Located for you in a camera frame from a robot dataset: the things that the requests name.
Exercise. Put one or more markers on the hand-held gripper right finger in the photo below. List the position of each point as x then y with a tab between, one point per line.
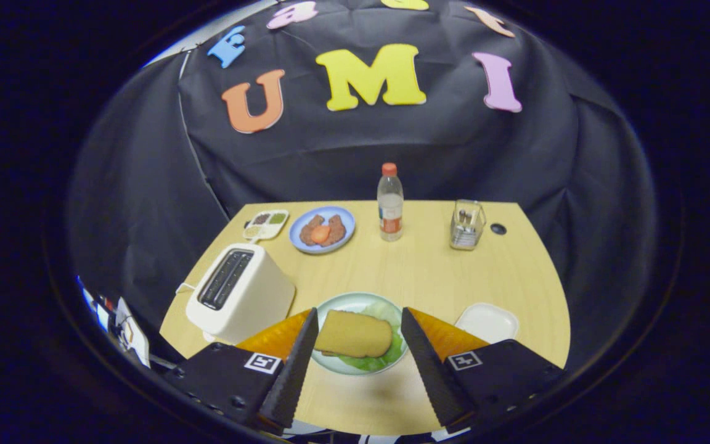
429	370

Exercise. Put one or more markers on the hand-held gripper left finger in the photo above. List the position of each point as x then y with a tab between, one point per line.
293	370

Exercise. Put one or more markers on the green lettuce leaf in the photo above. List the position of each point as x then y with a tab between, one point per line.
379	364

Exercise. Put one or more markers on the toasted bread slice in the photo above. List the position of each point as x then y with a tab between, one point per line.
355	333

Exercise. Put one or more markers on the small white dish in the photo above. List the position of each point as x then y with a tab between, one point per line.
484	320

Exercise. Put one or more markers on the white toaster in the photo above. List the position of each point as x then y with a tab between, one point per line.
250	302

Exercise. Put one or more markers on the pale green plate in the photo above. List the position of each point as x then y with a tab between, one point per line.
346	302

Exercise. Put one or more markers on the red tomato slice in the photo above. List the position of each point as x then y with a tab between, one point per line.
320	235

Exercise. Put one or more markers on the brown meat patty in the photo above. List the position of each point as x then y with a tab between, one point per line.
338	228
309	229

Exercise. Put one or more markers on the white condiment tray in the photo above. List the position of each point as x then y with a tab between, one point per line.
265	225

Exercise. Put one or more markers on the clear plastic water bottle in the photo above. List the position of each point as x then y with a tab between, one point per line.
390	216

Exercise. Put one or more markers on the white plastic object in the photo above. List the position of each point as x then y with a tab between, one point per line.
133	333

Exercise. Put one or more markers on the blue plate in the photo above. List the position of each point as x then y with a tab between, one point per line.
342	213

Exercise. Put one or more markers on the black backdrop cloth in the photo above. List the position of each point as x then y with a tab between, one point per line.
392	160

